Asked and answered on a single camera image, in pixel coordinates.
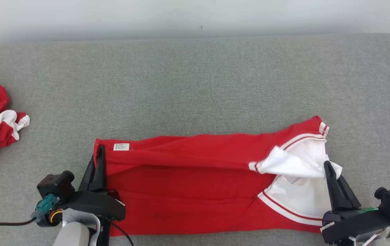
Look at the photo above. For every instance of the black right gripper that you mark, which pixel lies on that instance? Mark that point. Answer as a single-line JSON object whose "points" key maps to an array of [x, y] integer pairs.
{"points": [[355, 222]]}

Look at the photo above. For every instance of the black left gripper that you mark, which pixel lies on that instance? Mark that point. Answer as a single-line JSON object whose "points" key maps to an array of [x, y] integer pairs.
{"points": [[95, 203]]}

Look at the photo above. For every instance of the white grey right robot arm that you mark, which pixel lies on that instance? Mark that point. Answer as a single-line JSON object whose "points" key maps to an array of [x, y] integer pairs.
{"points": [[376, 241]]}

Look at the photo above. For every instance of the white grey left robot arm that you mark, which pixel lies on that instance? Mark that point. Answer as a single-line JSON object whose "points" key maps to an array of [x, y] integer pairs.
{"points": [[71, 235]]}

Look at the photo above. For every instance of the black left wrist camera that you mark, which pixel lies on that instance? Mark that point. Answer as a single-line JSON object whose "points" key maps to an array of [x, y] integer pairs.
{"points": [[56, 186]]}

